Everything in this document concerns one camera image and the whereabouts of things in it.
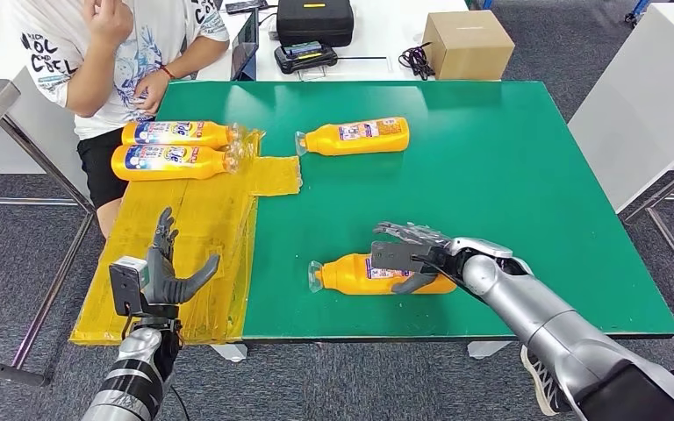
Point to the person's left hand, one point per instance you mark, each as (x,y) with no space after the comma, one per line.
(152,93)

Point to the person's right hand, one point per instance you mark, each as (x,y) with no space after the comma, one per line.
(107,20)

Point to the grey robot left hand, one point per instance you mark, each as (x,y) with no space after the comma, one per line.
(165,287)

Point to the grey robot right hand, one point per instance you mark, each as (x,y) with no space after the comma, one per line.
(424,232)

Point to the orange plastic detergent bottle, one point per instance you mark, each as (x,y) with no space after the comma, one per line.
(162,171)
(343,279)
(209,135)
(354,142)

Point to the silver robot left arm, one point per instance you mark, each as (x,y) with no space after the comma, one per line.
(133,360)

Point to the person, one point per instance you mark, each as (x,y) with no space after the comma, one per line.
(64,52)

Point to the white table foot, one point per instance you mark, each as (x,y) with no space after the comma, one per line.
(229,352)
(488,350)

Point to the dark tablet computer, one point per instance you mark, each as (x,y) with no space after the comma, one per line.
(245,43)

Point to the white table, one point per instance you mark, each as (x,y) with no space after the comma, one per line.
(40,133)
(645,104)

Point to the black smartphone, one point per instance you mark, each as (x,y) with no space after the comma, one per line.
(247,6)

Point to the black handheld controller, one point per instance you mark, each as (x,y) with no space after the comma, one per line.
(305,57)

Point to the black hard carrying case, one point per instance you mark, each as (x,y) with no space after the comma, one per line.
(314,25)

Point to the person's leg with sneaker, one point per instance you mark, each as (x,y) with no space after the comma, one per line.
(537,372)

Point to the brown cardboard box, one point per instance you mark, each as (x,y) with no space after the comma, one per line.
(466,45)

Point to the white desk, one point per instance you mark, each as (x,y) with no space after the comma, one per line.
(372,34)

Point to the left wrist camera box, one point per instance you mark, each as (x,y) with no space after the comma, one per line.
(127,287)

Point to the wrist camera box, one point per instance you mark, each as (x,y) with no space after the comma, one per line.
(395,257)
(127,287)

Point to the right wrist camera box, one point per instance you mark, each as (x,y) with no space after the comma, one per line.
(395,257)

